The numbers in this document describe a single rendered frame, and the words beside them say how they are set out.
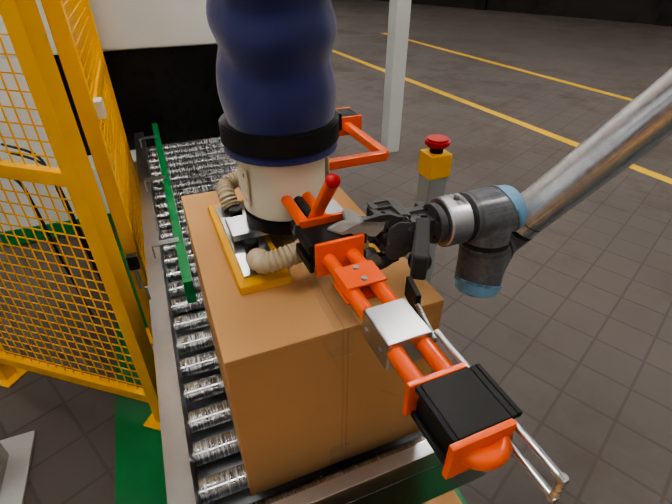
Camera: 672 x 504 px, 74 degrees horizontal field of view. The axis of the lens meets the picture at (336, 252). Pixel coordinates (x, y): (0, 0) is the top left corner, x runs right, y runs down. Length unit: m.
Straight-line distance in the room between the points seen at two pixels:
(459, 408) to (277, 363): 0.36
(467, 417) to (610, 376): 1.78
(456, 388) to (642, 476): 1.52
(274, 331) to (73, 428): 1.37
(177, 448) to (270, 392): 0.34
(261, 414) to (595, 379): 1.62
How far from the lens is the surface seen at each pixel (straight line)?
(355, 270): 0.64
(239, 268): 0.87
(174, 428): 1.12
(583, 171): 0.92
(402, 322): 0.56
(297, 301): 0.80
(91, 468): 1.89
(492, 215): 0.82
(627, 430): 2.07
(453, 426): 0.46
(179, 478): 1.05
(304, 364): 0.78
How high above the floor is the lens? 1.47
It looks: 34 degrees down
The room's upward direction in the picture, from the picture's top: straight up
